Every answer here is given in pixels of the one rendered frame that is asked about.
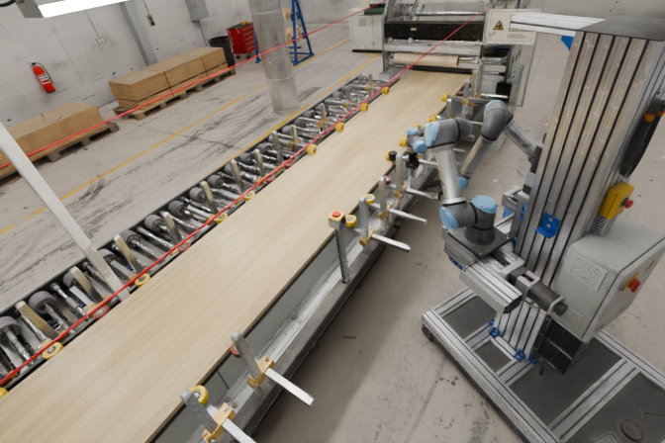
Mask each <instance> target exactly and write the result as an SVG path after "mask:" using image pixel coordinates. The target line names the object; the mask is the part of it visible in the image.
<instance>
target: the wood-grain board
mask: <svg viewBox="0 0 665 443"><path fill-rule="evenodd" d="M466 79H469V78H461V77H449V76H437V75H425V74H414V73H408V74H407V75H406V76H404V77H403V78H402V79H401V80H399V81H398V82H397V83H396V84H394V85H393V86H392V87H391V88H390V91H389V94H388V95H387V94H382V95H381V96H379V97H378V98H377V99H376V100H374V101H373V102H372V103H371V104H369V108H368V111H367V112H363V111H361V112H359V113H358V114H357V115H356V116H354V117H353V118H352V119H351V120H349V121H348V122H347V123H346V124H344V130H343V132H339V131H335V132H334V133H333V134H331V135H330V136H329V137H328V138H326V139H325V140H324V141H323V142H321V143H320V144H319V145H318V146H317V152H316V153H315V154H311V153H308V154H306V155H305V156H304V157H303V158H301V159H300V160H299V161H298V162H296V163H295V164H294V165H293V166H291V167H290V168H289V169H288V170H286V171H285V172H284V173H283V174H281V175H280V176H279V177H278V178H276V179H275V180H274V181H273V182H271V183H270V184H269V185H268V186H266V187H265V188H264V189H263V190H261V191H260V192H259V193H258V194H256V195H255V196H254V197H253V198H251V199H250V200H249V201H247V202H246V203H245V204H244V205H242V206H241V207H240V208H239V209H237V210H236V211H235V212H234V213H232V214H231V215H230V216H229V217H227V218H226V219H225V220H224V221H222V222H221V223H220V224H218V225H217V226H216V227H215V228H213V229H212V230H211V231H210V232H208V233H207V234H206V235H205V236H203V237H202V238H201V239H200V240H198V241H197V242H196V243H195V244H193V245H192V246H191V247H190V248H188V249H187V250H186V251H185V252H183V253H182V254H181V255H180V256H178V257H177V258H176V259H175V260H173V261H172V262H171V263H170V264H168V265H167V266H166V267H165V268H163V269H162V270H161V271H160V272H158V273H157V274H156V275H154V276H153V277H152V278H151V279H149V280H148V281H147V282H146V283H144V284H143V285H142V286H141V287H139V288H138V289H137V290H136V291H134V292H133V293H132V294H131V295H129V296H128V297H127V298H126V299H124V300H123V301H122V302H121V303H119V304H118V305H117V306H116V307H114V308H113V309H112V310H110V311H109V312H108V313H107V314H105V315H104V316H103V317H102V318H100V319H99V320H98V321H97V322H95V323H94V324H93V325H92V326H90V327H89V328H88V329H87V330H85V331H84V332H83V333H82V334H80V335H79V336H78V337H77V338H75V339H74V340H73V341H72V342H70V343H69V344H68V345H66V346H65V347H64V348H63V349H61V350H60V351H59V352H58V353H56V354H55V355H54V356H53V357H51V358H50V359H49V360H48V361H46V362H45V363H44V364H43V365H41V366H40V367H39V368H38V369H37V370H36V371H35V372H34V373H32V374H31V375H30V376H29V377H27V378H26V379H25V380H24V381H22V382H21V383H20V384H19V385H17V386H16V387H15V388H14V389H12V390H11V391H10V392H9V393H7V394H6V395H5V396H4V397H2V398H0V443H149V442H150V441H151V440H152V439H153V438H154V437H155V435H156V434H157V433H158V432H159V431H160V430H161V429H162V427H163V426H164V425H165V424H166V423H167V422H168V421H169V420H170V418H171V417H172V416H173V415H174V414H175V413H176V412H177V410H178V409H179V408H180V407H181V406H182V405H183V404H184V402H183V401H182V399H181V398H180V397H179V396H180V395H181V394H182V393H183V392H184V391H185V390H186V389H188V390H190V391H191V390H192V389H193V388H194V387H196V386H200V385H201V384H202V383H203V382H204V381H205V380H206V379H207V377H208V376H209V375H210V374H211V373H212V372H213V371H214V370H215V368H216V367H217V366H218V365H219V364H220V363H221V362H222V360H223V359H224V358H225V357H226V356H227V355H228V354H229V353H230V351H231V346H232V344H233V342H232V340H231V336H232V335H233V333H234V332H235V331H236V330H237V331H239V332H240V333H242V335H243V336H244V335H245V334H246V333H247V332H248V331H249V330H250V329H251V327H252V326H253V325H254V324H255V323H256V322H257V321H258V320H259V318H260V317H261V316H262V315H263V314H264V313H265V312H266V310H267V309H268V308H269V307H270V306H271V305H272V304H273V303H274V301H275V300H276V299H277V298H278V297H279V296H280V295H281V293H282V292H283V291H284V290H285V289H286V288H287V287H288V285H289V284H290V283H291V282H292V281H293V280H294V279H295V278H296V276H297V275H298V274H299V273H300V272H301V271H302V270H303V268H304V267H305V266H306V265H307V264H308V263H309V262H310V261H311V259H312V258H313V257H314V256H315V255H316V254H317V253H318V251H319V250H320V249H321V248H322V247H323V246H324V245H325V244H326V242H327V241H328V240H329V239H330V238H331V237H332V236H333V234H334V229H333V228H332V227H329V221H328V216H329V215H330V214H331V212H332V211H333V210H337V211H340V212H343V213H345V216H349V215H351V214H352V213H353V212H354V211H355V209H356V208H357V207H358V200H359V199H360V198H361V197H364V196H365V195H367V194H370V192H371V191H372V190H373V189H374V188H375V187H376V186H377V184H378V183H379V182H378V180H379V179H380V177H382V176H385V175H386V174H387V173H388V172H389V171H390V170H391V169H392V167H393V164H394V165H395V164H396V161H393V164H392V161H387V160H386V159H385V155H386V152H387V151H388V150H390V151H391V150H395V151H397V154H398V153H401V154H403V155H404V154H405V153H406V152H407V148H406V147H403V146H400V145H399V140H400V137H401V136H403V137H407V130H408V129H409V128H411V127H412V125H413V124H415V125H420V126H421V127H423V128H424V127H425V124H429V121H428V120H429V119H430V116H432V115H433V114H434V113H436V114H438V113H441V112H442V111H443V110H444V108H445V107H446V102H444V101H441V95H442V93H448V94H449V95H451V96H456V92H458V91H460V90H461V89H462V88H463V87H464V83H465V80H466Z"/></svg>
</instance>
